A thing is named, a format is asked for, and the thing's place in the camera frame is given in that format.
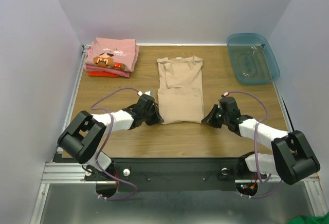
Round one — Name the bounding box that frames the beige t shirt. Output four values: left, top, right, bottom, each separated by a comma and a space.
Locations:
157, 56, 204, 124

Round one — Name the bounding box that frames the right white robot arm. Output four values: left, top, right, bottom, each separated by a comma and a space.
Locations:
201, 97, 320, 185

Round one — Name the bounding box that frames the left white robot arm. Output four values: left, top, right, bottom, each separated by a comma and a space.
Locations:
58, 92, 163, 180

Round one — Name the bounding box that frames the plain pink folded t shirt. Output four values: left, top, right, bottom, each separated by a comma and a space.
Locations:
84, 45, 139, 78

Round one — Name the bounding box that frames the teal plastic bin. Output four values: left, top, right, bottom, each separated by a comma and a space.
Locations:
227, 33, 280, 85

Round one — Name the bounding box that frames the pink printed folded t shirt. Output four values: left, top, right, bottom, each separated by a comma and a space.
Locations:
86, 38, 138, 72

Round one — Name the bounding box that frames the red folded t shirt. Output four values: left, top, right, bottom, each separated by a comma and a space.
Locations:
88, 71, 120, 78

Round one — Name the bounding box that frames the green cloth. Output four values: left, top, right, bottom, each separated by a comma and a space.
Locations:
287, 214, 328, 224

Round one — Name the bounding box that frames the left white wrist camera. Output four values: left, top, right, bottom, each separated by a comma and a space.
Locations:
137, 90, 154, 100

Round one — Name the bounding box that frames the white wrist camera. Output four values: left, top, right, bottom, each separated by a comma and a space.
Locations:
137, 90, 154, 100
221, 92, 230, 98

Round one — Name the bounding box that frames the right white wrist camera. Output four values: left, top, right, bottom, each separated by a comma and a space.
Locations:
221, 92, 230, 98

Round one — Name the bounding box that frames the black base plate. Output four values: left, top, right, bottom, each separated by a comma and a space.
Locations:
84, 157, 268, 193

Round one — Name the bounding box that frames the aluminium table frame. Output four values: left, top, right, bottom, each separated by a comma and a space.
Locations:
32, 44, 328, 223

